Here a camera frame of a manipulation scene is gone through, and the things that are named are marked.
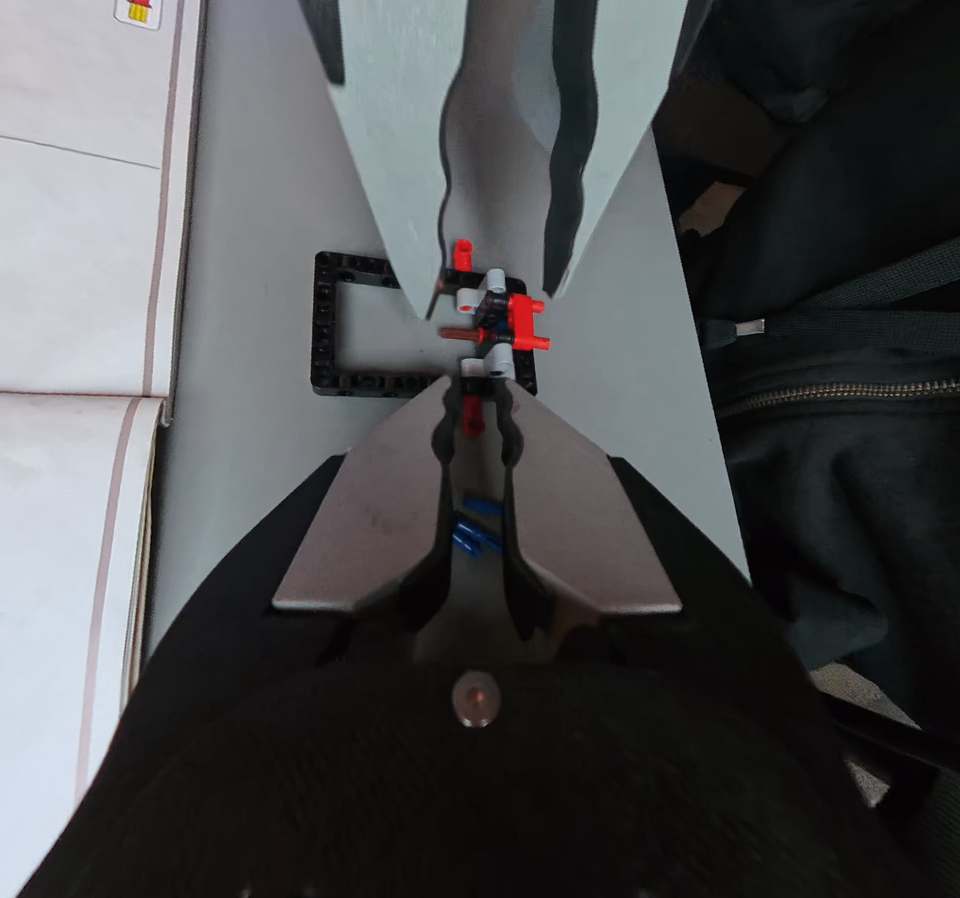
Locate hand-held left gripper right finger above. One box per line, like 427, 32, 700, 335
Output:
493, 379, 684, 641

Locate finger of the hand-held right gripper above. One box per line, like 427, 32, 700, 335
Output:
330, 0, 475, 321
542, 0, 706, 299

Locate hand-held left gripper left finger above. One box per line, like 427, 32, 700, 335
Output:
271, 375, 455, 632

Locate black lego frame assembly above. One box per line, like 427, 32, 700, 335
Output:
311, 238, 554, 441

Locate red lego beam piece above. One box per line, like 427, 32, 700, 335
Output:
508, 294, 552, 351

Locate white lego instruction booklet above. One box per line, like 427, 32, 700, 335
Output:
0, 0, 213, 891

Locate black zip jacket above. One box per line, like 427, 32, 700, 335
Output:
652, 0, 960, 696

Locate black lanyard strap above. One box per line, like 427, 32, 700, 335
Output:
701, 238, 960, 359

